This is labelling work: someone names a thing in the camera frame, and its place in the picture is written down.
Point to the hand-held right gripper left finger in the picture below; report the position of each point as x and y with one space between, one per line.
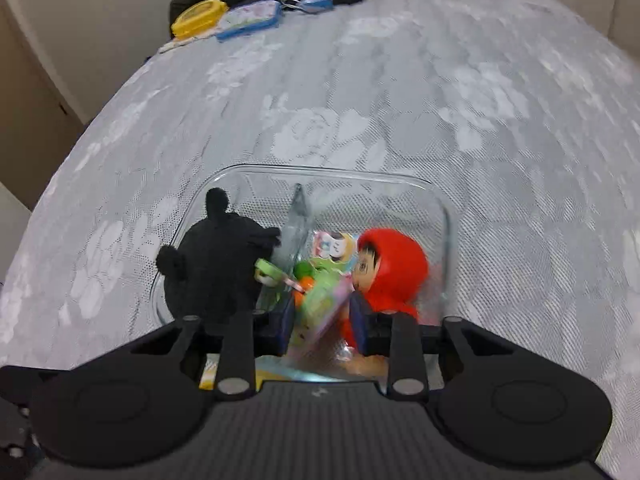
287 320

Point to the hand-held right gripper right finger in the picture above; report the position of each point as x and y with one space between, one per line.
357 322

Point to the small pink square case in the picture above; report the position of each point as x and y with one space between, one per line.
325 305

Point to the red hooded doll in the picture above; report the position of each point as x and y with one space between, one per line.
395 265

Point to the black plush toy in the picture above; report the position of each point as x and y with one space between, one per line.
215 265

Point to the yellow container lid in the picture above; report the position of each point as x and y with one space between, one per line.
210 375

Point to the clear glass container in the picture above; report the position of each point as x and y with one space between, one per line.
350 185

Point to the blue printed pencil case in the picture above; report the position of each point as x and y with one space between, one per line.
250 20

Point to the small yellow lidded container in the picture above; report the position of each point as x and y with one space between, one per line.
197 19

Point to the blue key fob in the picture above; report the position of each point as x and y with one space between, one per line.
312 4

